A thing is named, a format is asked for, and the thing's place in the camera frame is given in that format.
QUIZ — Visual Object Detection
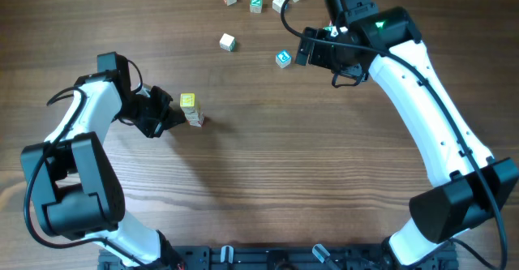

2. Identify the green N block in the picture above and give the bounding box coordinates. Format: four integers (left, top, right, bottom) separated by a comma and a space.
249, 0, 263, 14

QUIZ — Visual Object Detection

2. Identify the white base tower block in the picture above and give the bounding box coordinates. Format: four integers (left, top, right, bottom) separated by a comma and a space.
189, 120, 204, 127

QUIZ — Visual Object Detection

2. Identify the white green-sided block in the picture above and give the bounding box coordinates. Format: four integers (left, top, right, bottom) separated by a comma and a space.
219, 33, 236, 52

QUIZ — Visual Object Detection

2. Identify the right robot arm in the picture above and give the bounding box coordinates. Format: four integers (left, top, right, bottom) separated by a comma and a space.
296, 0, 518, 269

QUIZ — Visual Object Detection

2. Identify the blue C block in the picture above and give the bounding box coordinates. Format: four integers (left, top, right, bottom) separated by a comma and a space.
276, 49, 292, 68

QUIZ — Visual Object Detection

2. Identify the white soccer ball block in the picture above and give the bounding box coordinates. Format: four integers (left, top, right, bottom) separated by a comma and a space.
184, 109, 204, 122

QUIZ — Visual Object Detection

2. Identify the white blue-sided block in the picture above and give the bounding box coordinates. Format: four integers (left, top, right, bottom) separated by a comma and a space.
272, 0, 285, 13

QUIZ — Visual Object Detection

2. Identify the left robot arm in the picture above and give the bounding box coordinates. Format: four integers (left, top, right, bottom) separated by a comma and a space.
20, 52, 186, 269

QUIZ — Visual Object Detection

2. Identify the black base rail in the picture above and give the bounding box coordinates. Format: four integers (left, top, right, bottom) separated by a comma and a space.
98, 243, 459, 270

